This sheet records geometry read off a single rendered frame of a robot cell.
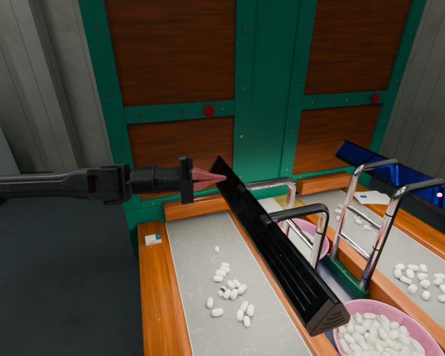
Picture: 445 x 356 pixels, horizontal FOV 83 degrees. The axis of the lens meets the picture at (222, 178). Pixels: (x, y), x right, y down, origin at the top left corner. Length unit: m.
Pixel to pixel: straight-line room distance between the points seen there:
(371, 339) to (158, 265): 0.69
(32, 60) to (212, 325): 2.90
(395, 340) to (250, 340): 0.41
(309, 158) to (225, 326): 0.88
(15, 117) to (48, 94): 0.63
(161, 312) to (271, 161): 0.79
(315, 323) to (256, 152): 0.83
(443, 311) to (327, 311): 0.67
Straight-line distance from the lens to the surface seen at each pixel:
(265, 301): 0.90
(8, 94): 3.65
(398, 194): 0.85
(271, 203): 1.26
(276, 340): 0.84
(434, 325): 1.01
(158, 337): 0.82
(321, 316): 0.48
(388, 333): 0.97
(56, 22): 3.26
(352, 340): 0.90
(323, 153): 1.40
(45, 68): 3.17
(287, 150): 1.24
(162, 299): 0.89
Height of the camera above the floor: 1.46
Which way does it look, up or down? 28 degrees down
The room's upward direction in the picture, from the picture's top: straight up
